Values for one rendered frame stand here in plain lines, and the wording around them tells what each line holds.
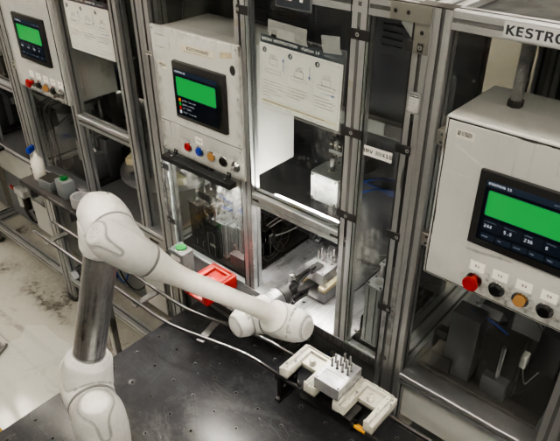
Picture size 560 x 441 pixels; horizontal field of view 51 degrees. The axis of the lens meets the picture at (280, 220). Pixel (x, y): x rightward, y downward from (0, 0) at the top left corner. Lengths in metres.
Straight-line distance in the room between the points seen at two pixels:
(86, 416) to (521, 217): 1.30
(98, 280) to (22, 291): 2.23
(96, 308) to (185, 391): 0.54
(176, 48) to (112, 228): 0.73
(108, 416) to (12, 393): 1.55
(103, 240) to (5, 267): 2.75
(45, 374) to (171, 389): 1.29
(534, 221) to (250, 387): 1.21
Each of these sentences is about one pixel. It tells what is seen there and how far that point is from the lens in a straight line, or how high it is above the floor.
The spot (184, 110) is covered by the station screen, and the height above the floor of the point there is 1.57.
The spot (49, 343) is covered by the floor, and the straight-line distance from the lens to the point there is 3.58.
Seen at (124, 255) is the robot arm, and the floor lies 1.44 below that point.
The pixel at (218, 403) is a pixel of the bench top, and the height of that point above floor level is 0.68.
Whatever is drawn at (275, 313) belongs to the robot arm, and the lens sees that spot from 1.77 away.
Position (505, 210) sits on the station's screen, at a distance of 1.44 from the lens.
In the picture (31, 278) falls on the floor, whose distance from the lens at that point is 4.10.
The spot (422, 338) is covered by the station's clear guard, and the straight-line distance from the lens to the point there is 1.85.
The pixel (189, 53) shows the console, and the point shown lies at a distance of 1.99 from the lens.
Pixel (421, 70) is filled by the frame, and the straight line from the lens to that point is 1.46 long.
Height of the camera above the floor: 2.33
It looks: 33 degrees down
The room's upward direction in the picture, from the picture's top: straight up
